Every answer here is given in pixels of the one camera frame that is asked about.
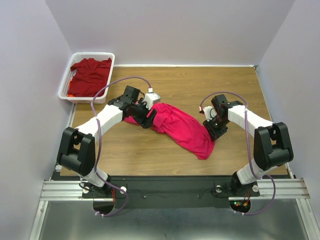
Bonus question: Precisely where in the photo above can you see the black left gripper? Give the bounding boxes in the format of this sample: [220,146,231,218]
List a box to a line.
[131,97,158,129]

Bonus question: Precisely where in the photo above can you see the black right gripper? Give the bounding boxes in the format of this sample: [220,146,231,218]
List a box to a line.
[202,115,229,142]

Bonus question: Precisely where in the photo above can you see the pink t-shirt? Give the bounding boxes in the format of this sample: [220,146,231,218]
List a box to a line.
[124,102,216,161]

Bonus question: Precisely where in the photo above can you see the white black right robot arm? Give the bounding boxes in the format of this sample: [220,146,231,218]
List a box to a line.
[199,91,294,195]

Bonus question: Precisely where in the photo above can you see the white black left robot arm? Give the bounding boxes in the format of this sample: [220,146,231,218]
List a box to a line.
[56,86,161,197]

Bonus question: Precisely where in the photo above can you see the dark red t-shirt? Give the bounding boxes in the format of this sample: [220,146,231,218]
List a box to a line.
[70,58,112,98]

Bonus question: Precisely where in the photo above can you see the orange garment in basket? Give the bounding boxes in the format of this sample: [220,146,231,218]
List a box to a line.
[66,78,74,98]

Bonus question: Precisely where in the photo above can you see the white plastic basket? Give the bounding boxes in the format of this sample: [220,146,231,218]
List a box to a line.
[58,52,115,104]

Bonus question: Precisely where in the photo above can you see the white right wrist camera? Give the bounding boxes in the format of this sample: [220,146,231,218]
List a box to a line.
[199,106,217,121]

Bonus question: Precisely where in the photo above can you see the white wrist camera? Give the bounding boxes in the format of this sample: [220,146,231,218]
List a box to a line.
[143,92,161,110]
[199,106,217,121]

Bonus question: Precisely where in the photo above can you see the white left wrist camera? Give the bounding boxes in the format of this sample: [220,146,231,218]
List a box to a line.
[143,92,161,110]

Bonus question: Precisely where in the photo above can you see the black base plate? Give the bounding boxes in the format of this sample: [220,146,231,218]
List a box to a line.
[41,176,260,213]

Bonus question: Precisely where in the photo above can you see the aluminium mounting rail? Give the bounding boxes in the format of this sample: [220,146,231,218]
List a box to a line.
[40,179,310,201]

